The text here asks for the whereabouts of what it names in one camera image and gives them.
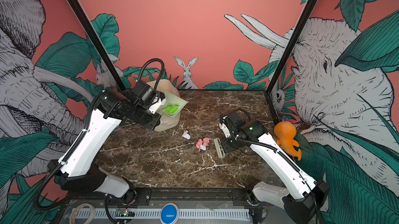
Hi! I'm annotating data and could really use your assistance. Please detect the light green hand brush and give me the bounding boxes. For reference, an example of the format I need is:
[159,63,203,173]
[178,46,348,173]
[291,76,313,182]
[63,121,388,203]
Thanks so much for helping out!
[214,138,225,159]

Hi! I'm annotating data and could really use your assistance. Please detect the beige trash bin with liner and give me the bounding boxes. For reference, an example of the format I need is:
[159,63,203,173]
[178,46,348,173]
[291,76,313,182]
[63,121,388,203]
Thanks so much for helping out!
[154,79,180,132]

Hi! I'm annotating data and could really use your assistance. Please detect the light green dustpan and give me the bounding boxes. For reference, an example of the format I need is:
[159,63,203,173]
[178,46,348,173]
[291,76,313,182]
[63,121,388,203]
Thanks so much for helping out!
[158,92,188,117]

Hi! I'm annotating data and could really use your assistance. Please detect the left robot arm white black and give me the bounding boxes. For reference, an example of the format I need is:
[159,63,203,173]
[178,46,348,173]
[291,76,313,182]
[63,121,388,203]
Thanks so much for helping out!
[33,81,166,210]

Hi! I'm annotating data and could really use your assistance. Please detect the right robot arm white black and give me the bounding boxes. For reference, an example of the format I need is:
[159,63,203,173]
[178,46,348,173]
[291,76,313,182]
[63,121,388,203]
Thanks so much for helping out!
[214,109,330,224]

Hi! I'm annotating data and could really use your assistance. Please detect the pink paper scrap upper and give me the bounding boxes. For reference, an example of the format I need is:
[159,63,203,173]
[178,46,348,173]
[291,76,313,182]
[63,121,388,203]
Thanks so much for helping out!
[203,137,212,147]

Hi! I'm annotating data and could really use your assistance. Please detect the pink paper scrap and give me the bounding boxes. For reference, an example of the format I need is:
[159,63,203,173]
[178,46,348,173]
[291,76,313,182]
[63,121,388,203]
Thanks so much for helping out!
[203,137,212,147]
[196,139,203,151]

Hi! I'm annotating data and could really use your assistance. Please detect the green paper scrap upper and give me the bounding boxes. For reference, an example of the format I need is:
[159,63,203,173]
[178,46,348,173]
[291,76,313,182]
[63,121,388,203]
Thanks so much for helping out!
[163,103,179,116]

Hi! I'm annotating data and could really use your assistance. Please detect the orange plush toy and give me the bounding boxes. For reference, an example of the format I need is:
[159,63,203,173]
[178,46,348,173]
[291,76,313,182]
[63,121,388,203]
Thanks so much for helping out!
[274,121,302,161]

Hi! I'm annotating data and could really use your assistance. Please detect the pink paper scrap middle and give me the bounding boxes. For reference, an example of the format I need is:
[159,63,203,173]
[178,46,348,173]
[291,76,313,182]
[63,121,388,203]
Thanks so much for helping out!
[196,139,203,151]

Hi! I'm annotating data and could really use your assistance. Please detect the white paper scrap upper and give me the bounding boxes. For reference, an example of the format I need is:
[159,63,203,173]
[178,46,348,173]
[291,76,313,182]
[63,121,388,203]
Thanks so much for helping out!
[182,130,191,140]

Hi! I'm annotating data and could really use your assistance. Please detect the blue round button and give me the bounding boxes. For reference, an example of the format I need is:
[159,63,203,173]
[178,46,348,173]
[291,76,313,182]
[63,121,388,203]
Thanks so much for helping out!
[160,203,179,224]

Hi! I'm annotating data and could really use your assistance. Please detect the coiled clear tube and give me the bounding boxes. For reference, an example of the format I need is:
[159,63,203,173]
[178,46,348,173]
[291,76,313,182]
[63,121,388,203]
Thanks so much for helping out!
[69,203,96,224]

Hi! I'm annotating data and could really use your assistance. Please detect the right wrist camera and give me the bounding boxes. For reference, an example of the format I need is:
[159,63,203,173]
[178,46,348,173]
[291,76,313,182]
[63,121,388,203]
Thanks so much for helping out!
[219,123,231,138]

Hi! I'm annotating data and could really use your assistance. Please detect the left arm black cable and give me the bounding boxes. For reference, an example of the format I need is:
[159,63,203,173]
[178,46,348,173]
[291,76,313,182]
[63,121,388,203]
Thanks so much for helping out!
[137,58,165,91]

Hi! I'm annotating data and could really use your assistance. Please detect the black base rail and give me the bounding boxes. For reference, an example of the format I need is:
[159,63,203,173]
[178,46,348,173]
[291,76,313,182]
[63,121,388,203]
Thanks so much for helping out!
[67,181,315,208]

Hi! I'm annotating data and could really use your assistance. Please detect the left black frame post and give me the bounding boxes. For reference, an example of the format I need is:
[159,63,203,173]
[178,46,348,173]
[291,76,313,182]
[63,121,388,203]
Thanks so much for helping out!
[67,0,126,91]

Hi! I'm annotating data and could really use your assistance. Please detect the black frame post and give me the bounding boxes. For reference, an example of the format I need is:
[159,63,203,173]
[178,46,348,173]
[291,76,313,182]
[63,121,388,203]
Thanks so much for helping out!
[266,0,318,96]
[67,0,126,91]

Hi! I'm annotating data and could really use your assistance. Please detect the white slotted cable duct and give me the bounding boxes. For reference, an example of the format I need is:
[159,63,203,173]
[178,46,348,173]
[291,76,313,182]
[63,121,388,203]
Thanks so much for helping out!
[69,208,250,222]

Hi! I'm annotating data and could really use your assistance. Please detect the right black frame post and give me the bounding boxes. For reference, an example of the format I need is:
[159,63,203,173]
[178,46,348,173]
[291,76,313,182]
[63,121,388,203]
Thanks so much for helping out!
[266,0,318,96]

